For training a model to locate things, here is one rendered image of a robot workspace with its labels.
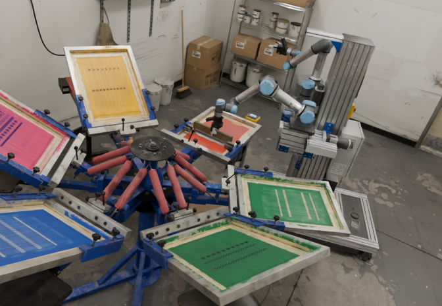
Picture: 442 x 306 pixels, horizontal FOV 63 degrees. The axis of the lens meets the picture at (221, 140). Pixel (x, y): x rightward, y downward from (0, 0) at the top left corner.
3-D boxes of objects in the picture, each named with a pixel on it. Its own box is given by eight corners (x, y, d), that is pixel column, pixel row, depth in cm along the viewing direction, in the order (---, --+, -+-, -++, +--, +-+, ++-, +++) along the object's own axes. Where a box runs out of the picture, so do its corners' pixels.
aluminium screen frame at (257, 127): (212, 108, 389) (212, 105, 387) (261, 128, 369) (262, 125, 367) (169, 137, 327) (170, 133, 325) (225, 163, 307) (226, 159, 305)
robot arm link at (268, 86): (318, 110, 309) (266, 72, 303) (318, 118, 296) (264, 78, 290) (308, 120, 315) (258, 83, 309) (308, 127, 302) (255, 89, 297)
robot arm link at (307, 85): (297, 92, 360) (301, 79, 353) (303, 89, 370) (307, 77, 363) (308, 97, 355) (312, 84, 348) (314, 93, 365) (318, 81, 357)
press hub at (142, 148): (139, 247, 336) (148, 122, 266) (173, 267, 324) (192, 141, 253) (109, 276, 306) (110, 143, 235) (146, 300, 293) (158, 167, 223)
